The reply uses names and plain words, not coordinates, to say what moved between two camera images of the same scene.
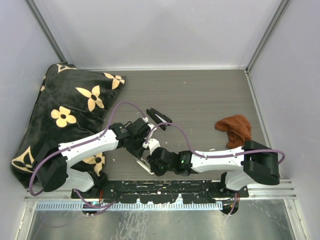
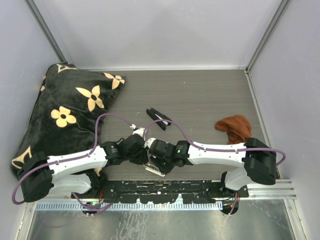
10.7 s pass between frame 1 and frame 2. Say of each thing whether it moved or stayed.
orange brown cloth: stayed
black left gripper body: moved
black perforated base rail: stayed
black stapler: stayed
